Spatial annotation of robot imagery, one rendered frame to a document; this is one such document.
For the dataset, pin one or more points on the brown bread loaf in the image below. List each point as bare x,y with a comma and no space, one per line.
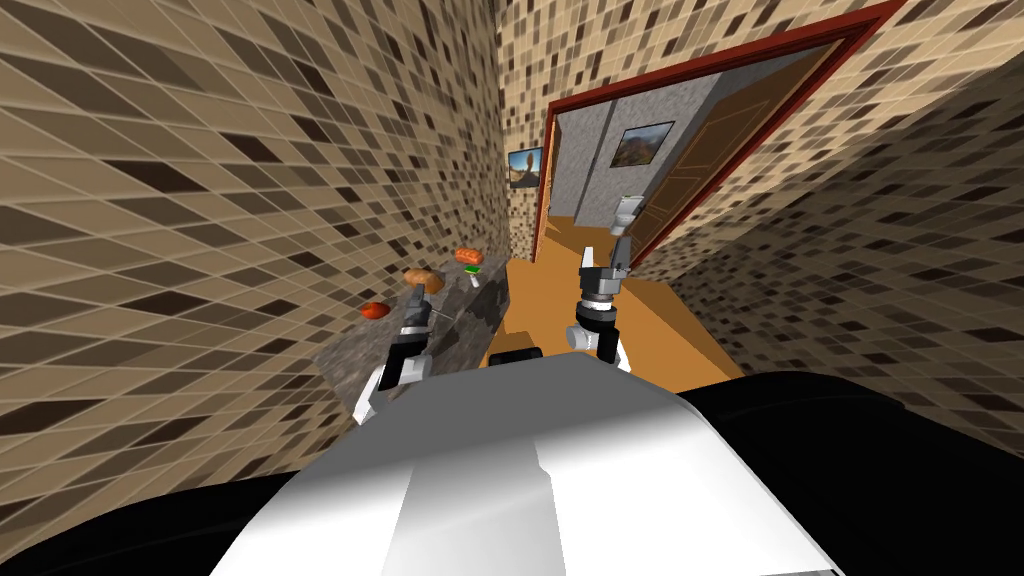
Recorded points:
424,279

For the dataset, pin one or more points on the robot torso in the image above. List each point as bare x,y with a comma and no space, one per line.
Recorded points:
520,464

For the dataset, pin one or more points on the framed mountain picture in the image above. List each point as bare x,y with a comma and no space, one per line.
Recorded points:
642,145

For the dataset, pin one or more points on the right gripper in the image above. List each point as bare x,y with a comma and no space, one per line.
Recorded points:
602,284

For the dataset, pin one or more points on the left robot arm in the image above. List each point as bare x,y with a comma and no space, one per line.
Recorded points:
406,373

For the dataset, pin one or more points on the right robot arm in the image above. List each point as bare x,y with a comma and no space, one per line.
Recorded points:
596,330

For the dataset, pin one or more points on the orange red bread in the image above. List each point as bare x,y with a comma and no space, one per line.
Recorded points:
470,256

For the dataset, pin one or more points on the brown door leaf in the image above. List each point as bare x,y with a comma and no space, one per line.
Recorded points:
720,152

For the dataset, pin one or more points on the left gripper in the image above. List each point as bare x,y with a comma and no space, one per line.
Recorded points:
416,314

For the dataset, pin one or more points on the framed landscape picture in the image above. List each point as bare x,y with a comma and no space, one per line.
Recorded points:
525,168

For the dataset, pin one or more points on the red tomato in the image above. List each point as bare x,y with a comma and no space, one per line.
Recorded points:
374,310

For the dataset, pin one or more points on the green and white small item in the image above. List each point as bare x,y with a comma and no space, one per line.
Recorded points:
474,274

